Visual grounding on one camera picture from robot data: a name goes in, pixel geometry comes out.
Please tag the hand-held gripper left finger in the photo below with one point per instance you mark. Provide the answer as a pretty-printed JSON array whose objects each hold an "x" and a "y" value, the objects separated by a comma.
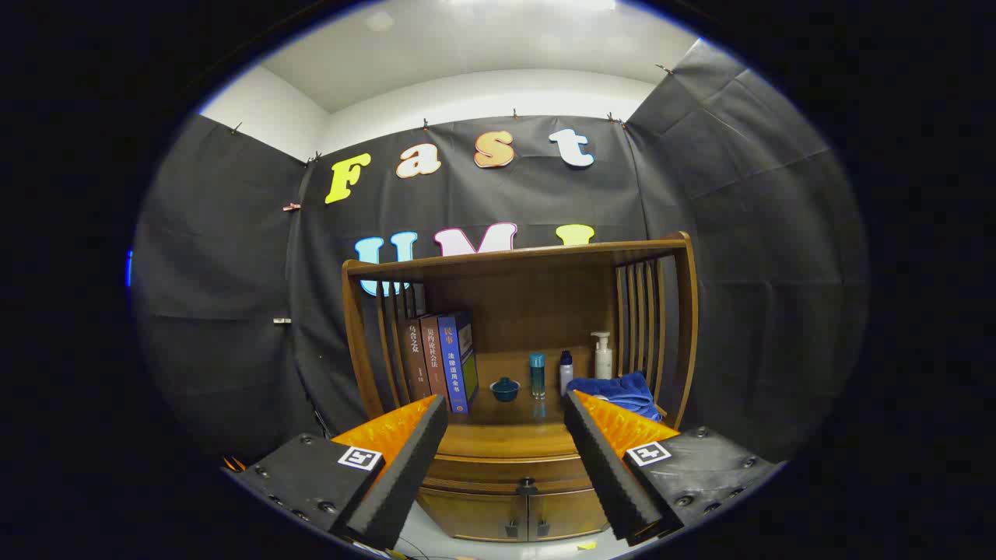
[{"x": 405, "y": 467}]

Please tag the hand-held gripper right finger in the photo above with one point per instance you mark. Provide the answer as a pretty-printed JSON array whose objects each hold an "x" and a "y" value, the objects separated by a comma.
[{"x": 607, "y": 467}]

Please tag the wooden drawer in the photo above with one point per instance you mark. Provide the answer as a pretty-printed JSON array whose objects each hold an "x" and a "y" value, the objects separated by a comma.
[{"x": 482, "y": 470}]

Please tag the wooden cabinet door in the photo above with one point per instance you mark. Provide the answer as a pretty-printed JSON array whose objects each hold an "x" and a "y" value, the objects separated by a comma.
[
  {"x": 564, "y": 513},
  {"x": 475, "y": 513}
]

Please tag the wooden countertop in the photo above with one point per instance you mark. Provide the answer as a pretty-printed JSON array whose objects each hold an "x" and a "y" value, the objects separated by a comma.
[{"x": 506, "y": 435}]

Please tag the wooden cabinet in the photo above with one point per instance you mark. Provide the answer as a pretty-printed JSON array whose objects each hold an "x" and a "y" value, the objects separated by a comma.
[{"x": 529, "y": 303}]

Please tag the blue folded towel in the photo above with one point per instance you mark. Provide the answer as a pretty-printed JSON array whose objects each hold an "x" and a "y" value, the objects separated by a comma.
[{"x": 622, "y": 393}]

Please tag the white bottle with blue cap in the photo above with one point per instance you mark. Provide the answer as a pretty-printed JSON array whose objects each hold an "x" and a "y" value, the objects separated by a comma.
[{"x": 566, "y": 377}]

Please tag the white pump bottle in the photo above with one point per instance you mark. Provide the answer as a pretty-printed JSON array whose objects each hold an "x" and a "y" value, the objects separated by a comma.
[{"x": 603, "y": 362}]

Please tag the dark brown book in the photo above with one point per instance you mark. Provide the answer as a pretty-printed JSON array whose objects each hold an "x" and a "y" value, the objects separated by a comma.
[{"x": 415, "y": 362}]

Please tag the blue book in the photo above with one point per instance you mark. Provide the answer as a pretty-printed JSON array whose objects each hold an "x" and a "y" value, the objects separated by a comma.
[{"x": 454, "y": 365}]

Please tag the reddish brown book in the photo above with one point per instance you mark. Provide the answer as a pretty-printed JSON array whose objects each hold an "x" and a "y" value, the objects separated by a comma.
[{"x": 433, "y": 358}]

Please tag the blue glass bottle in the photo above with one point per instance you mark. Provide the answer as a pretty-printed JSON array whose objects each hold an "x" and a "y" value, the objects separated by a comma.
[{"x": 537, "y": 377}]

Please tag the blue lidded teacup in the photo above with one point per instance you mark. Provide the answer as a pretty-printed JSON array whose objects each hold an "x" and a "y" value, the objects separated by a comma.
[{"x": 505, "y": 390}]

